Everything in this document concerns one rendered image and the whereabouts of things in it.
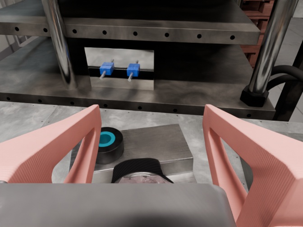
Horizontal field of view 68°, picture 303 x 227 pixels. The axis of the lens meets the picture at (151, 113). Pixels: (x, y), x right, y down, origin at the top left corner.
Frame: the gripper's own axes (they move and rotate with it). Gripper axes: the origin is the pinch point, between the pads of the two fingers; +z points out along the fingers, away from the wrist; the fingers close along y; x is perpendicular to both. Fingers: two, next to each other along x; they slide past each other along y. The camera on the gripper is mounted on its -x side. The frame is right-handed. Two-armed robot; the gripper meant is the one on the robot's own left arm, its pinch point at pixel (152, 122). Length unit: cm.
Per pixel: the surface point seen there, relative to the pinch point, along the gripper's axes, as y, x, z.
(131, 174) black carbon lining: 4.3, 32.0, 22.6
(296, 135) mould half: -39, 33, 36
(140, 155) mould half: 2.3, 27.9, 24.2
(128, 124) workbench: 8, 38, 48
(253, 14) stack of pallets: -103, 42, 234
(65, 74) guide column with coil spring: 35, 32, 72
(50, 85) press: 44, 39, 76
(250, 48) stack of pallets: -111, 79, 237
